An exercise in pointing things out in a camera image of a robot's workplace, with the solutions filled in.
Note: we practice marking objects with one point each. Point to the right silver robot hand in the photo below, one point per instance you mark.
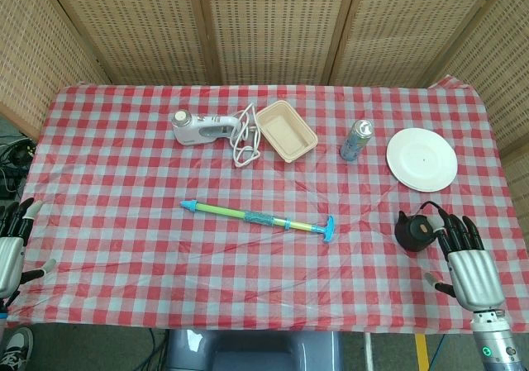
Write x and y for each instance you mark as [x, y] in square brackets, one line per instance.
[475, 278]

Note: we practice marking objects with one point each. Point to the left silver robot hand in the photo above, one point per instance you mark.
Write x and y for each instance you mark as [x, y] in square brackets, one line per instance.
[10, 263]

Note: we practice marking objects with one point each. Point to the green blue water pump toy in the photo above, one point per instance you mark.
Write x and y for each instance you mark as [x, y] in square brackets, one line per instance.
[260, 218]

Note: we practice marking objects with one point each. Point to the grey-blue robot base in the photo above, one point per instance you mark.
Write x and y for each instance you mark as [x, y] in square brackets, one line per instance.
[252, 352]

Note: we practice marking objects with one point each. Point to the white electric hand mixer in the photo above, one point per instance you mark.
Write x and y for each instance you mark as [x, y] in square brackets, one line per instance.
[198, 131]

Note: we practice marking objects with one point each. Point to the black kettle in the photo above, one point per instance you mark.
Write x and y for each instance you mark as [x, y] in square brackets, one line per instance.
[409, 236]

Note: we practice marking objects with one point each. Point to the black white sneaker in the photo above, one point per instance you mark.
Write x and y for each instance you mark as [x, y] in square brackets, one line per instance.
[14, 348]

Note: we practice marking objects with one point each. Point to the white round plate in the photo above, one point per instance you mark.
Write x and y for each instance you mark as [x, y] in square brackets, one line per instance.
[421, 160]

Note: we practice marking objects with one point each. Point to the light blue drink can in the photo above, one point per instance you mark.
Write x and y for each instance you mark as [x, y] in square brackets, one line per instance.
[353, 144]

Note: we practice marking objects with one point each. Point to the woven bamboo screen panel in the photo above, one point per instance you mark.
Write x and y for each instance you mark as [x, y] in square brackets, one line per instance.
[277, 28]
[504, 98]
[37, 48]
[136, 28]
[413, 28]

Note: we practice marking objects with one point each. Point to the red white checkered tablecloth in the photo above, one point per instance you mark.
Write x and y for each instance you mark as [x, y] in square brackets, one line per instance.
[248, 272]

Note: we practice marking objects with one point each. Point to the beige rectangular food container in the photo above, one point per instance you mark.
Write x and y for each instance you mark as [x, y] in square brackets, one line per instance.
[285, 133]

